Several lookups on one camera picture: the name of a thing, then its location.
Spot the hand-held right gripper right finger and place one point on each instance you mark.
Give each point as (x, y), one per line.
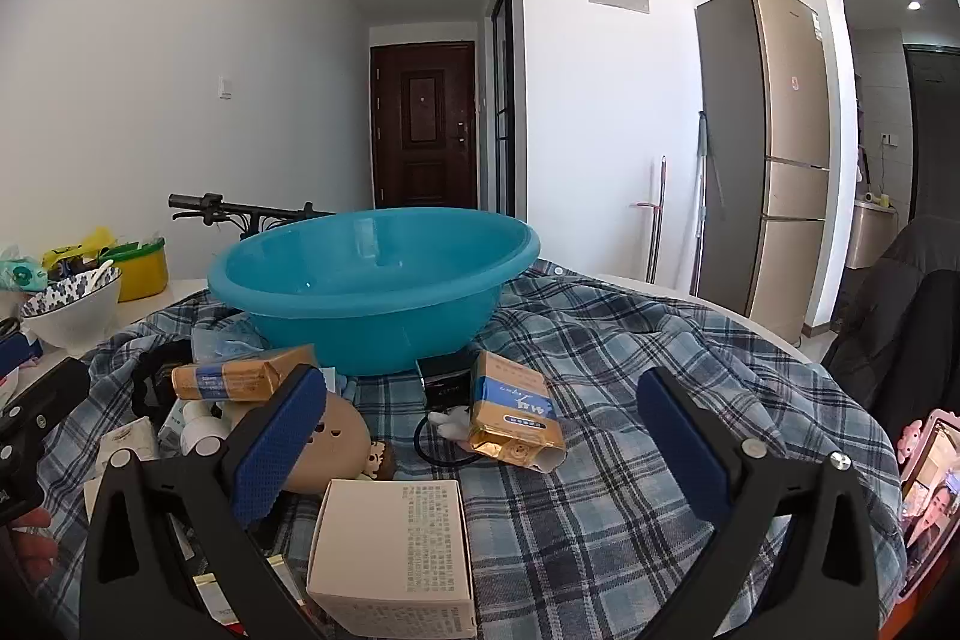
(686, 452)

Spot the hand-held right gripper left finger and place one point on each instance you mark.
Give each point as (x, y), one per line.
(277, 452)

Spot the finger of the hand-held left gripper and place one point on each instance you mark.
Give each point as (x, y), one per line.
(15, 353)
(52, 389)

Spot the white cardboard box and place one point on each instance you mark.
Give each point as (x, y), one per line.
(390, 557)

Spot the red white cigarette pack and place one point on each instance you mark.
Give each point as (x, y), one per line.
(214, 599)

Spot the blue plastic basin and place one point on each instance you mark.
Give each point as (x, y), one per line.
(375, 310)

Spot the person's left hand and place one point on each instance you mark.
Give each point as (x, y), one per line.
(30, 561)

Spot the brown round disc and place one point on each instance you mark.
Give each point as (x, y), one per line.
(337, 437)

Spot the white blue patterned bowl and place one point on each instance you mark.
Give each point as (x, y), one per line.
(75, 317)

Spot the white plastic bottle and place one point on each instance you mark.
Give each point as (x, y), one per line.
(202, 430)

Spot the green white packet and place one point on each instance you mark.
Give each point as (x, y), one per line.
(22, 274)

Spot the white tissue pack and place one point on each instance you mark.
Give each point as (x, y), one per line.
(131, 441)

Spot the blue plaid cloth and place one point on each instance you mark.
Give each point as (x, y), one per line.
(600, 497)

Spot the yellow plastic bag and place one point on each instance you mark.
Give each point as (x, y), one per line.
(67, 254)

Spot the white spoon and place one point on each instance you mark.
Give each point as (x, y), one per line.
(97, 276)

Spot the blue face mask packet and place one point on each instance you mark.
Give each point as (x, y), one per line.
(225, 340)

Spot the yellow container with green lid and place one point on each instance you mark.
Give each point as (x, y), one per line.
(142, 276)

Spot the opened gold blue cigarette pack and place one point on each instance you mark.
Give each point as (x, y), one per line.
(510, 415)

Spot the black square box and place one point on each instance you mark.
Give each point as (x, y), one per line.
(446, 377)

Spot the dark jacket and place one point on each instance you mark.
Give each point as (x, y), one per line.
(900, 310)

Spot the white bin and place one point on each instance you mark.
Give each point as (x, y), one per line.
(870, 235)

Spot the gold grey refrigerator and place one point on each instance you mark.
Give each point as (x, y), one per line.
(787, 160)

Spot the brown entrance door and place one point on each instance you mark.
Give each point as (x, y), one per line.
(424, 123)

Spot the black framed glass door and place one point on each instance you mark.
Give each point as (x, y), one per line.
(504, 85)

